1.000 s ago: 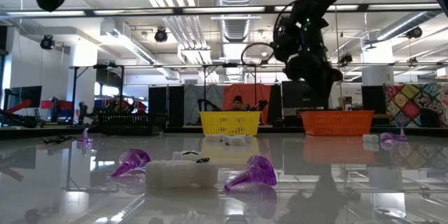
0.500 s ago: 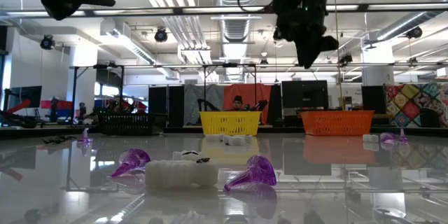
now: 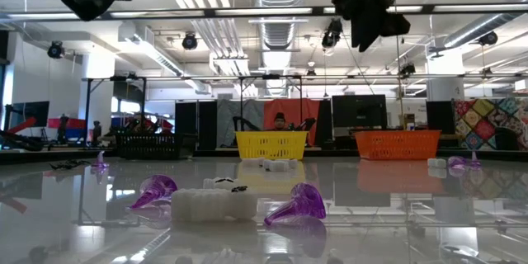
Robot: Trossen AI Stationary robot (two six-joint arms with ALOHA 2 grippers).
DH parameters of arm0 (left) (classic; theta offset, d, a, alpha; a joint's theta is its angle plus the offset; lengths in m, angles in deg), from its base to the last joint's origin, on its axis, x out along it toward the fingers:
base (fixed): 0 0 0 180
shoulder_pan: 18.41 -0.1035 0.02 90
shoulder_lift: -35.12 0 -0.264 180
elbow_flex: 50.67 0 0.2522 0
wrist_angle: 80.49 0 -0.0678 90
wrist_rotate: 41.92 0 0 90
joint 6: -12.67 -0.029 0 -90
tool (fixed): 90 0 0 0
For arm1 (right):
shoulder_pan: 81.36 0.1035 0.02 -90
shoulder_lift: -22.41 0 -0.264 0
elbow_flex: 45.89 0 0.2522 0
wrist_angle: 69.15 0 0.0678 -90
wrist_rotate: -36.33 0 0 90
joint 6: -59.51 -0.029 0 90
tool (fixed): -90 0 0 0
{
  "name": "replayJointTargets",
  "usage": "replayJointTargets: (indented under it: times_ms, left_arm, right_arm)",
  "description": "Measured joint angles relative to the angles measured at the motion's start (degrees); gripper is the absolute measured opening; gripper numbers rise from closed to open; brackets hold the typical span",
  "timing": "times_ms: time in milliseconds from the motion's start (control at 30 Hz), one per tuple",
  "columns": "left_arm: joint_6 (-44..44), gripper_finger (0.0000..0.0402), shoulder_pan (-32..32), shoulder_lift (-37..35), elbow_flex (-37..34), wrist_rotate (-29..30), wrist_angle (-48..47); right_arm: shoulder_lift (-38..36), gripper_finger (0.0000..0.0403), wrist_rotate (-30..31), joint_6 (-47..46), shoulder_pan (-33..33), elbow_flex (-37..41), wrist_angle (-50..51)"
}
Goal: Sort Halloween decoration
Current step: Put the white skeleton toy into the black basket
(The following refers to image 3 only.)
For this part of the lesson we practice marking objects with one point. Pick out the white ceiling pipes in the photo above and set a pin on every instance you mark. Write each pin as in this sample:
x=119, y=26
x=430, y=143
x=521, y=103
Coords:
x=222, y=37

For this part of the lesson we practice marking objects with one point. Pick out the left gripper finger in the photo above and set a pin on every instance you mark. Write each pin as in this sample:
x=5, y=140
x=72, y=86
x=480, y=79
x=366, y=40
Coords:
x=90, y=4

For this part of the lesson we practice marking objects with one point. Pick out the black hanging ceiling camera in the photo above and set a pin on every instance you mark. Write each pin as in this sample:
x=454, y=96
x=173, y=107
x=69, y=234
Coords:
x=189, y=41
x=488, y=38
x=332, y=35
x=311, y=73
x=55, y=49
x=407, y=69

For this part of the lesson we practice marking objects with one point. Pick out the black background robot arm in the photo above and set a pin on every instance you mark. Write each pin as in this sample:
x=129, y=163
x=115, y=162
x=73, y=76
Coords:
x=236, y=123
x=307, y=123

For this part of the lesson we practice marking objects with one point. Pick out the black wall monitor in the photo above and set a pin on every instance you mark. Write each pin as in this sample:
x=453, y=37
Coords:
x=31, y=113

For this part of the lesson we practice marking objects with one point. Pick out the black background rig frame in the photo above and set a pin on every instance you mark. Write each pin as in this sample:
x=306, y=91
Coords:
x=241, y=103
x=88, y=111

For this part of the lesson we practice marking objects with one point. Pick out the black partition panel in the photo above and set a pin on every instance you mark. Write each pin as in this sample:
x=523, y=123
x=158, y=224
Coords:
x=185, y=119
x=207, y=119

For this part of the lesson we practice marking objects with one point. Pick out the person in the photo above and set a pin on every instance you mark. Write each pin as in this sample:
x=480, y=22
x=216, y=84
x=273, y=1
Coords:
x=279, y=121

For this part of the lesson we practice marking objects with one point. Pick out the large black monitor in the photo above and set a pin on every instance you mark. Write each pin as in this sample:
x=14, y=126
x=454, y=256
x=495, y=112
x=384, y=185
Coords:
x=359, y=111

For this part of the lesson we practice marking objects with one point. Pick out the black plastic spider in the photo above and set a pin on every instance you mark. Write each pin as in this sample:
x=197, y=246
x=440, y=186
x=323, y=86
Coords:
x=66, y=165

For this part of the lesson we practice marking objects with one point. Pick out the black aluminium table frame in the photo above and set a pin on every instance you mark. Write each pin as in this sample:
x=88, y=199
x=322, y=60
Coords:
x=206, y=154

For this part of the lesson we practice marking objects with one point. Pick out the white rectangular air duct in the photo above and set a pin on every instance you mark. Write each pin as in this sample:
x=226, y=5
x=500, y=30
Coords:
x=156, y=55

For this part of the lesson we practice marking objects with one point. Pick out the cardboard box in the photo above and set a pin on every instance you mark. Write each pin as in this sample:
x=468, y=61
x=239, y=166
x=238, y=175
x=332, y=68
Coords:
x=409, y=120

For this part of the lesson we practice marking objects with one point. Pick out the yellow plastic basket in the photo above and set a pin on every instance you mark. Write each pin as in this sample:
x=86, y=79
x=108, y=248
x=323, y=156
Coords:
x=270, y=145

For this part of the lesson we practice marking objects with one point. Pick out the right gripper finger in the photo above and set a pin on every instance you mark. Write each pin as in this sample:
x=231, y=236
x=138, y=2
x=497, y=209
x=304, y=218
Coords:
x=392, y=24
x=358, y=29

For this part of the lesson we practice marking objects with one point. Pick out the purple translucent witch hat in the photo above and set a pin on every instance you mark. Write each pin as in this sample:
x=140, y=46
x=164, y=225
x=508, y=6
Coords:
x=474, y=164
x=456, y=162
x=158, y=187
x=303, y=202
x=100, y=162

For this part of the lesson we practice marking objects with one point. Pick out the black plastic basket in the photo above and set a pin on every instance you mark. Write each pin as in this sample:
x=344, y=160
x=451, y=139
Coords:
x=148, y=146

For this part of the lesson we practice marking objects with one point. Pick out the orange plastic basket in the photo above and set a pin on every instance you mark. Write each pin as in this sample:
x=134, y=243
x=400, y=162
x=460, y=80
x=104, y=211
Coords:
x=398, y=145

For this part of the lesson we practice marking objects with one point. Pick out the red bar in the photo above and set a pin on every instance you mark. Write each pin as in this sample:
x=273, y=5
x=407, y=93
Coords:
x=24, y=124

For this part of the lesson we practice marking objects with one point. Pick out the colourful patchwork quilt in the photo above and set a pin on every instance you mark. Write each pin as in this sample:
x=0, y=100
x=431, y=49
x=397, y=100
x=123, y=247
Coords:
x=484, y=125

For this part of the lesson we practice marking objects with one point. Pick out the grey hanging cloth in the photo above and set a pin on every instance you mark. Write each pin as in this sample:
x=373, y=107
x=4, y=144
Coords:
x=251, y=109

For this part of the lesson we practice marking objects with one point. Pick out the orange hanging cloth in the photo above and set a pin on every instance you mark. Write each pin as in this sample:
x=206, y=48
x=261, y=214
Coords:
x=293, y=107

